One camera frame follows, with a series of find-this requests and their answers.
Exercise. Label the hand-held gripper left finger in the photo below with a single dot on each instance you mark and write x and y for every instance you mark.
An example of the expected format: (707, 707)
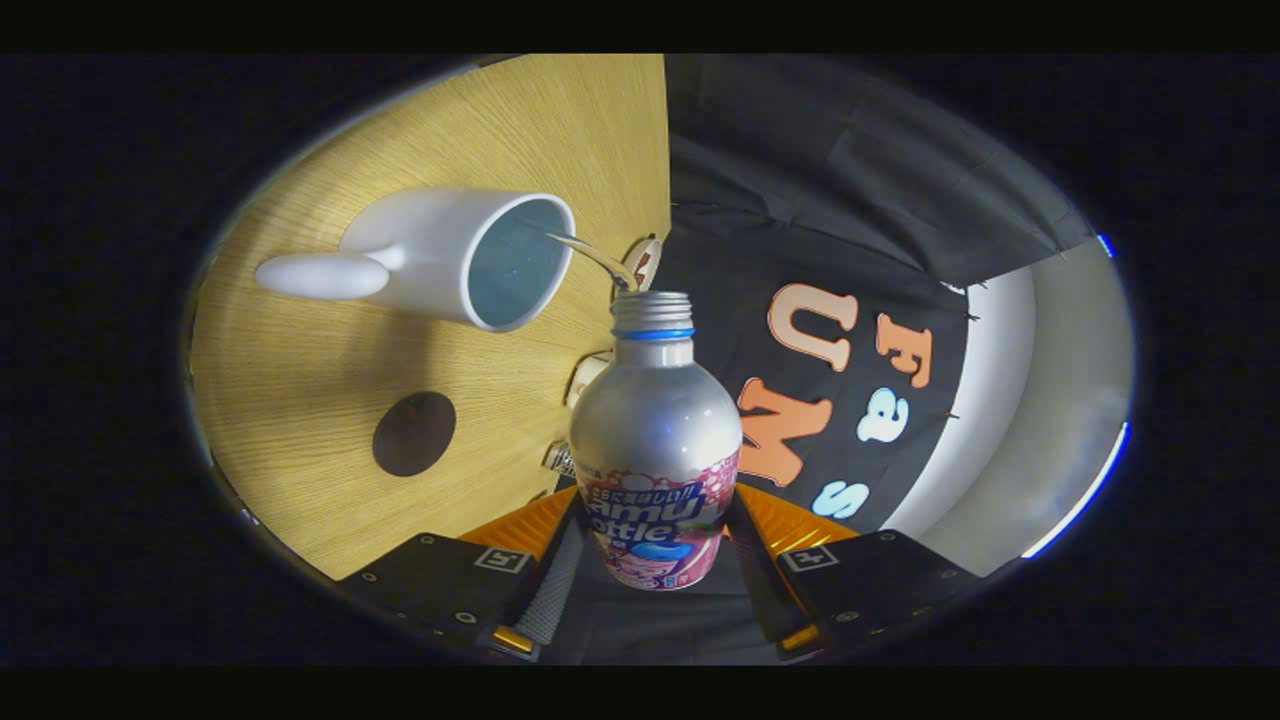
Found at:
(555, 590)

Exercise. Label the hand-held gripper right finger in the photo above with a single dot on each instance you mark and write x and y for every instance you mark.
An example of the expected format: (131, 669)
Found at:
(757, 582)

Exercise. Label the silver juice bottle pink label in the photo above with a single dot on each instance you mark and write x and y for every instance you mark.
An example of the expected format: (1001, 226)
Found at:
(655, 420)

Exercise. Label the dark round coaster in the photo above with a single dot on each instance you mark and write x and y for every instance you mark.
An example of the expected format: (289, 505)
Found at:
(414, 434)

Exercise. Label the clear juice stream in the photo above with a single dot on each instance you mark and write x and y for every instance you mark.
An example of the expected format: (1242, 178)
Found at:
(595, 256)

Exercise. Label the white cup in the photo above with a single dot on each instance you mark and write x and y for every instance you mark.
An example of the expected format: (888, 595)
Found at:
(430, 250)

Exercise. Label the glass jar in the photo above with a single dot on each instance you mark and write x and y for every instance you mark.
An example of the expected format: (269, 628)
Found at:
(558, 460)

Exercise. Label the white toaster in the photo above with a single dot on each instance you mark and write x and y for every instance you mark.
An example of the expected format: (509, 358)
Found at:
(585, 380)

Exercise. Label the wooden table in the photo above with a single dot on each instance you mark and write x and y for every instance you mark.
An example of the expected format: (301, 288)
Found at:
(300, 400)

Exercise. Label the white round plate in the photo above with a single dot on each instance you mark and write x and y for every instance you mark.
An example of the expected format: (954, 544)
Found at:
(648, 262)

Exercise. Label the black backdrop cloth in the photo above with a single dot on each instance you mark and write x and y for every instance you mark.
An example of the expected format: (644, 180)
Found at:
(820, 150)

